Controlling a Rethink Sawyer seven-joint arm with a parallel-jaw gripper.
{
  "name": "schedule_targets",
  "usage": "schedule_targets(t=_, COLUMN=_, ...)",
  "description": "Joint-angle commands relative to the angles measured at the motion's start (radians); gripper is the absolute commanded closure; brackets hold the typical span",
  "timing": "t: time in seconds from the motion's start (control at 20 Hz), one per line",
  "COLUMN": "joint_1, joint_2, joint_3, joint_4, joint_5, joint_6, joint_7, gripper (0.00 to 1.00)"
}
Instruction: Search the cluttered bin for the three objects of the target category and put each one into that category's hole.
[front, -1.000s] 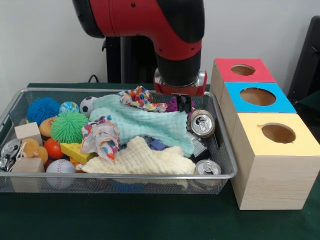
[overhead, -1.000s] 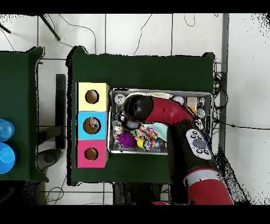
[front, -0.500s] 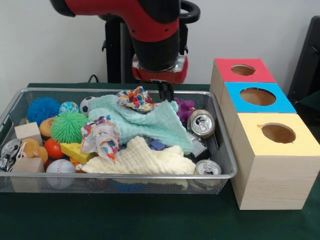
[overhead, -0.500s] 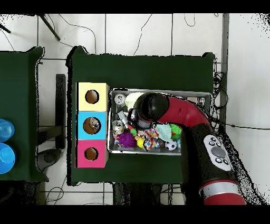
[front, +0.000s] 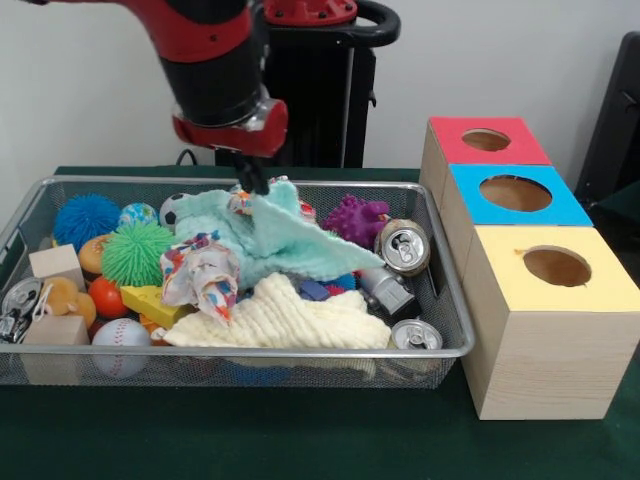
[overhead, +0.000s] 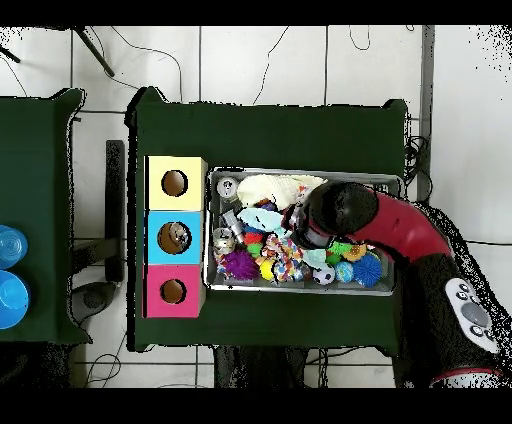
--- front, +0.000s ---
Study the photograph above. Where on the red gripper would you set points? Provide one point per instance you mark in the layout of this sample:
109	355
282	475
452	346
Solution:
235	137

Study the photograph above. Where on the mint green cloth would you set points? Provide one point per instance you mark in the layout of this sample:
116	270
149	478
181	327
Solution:
290	235

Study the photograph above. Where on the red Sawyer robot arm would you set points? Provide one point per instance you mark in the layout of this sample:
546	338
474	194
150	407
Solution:
200	30

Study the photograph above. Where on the wooden box with three holes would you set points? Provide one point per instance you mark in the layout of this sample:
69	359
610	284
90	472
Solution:
550	360

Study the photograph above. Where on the white cloth with colourful dots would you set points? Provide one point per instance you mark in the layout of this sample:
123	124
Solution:
200	275
240	202

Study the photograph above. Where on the purple spiky ball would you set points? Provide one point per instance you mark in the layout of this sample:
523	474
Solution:
355	217

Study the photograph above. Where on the green spiky ball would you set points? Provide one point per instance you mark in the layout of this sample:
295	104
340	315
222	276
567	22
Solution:
135	252

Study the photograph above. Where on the cream cloth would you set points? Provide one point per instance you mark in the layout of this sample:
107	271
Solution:
280	320

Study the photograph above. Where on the crushed drink can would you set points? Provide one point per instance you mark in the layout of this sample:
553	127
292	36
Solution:
402	247

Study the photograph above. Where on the blue spiky ball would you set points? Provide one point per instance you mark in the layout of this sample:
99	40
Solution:
85	220

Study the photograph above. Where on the silver drink can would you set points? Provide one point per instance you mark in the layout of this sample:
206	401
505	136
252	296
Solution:
415	334

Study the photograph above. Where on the dark green tablecloth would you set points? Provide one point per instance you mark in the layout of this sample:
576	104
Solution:
625	210
300	440

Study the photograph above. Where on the black chair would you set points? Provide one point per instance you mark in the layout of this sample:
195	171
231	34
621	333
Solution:
615	125

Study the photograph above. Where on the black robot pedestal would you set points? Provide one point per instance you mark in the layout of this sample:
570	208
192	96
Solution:
320	100

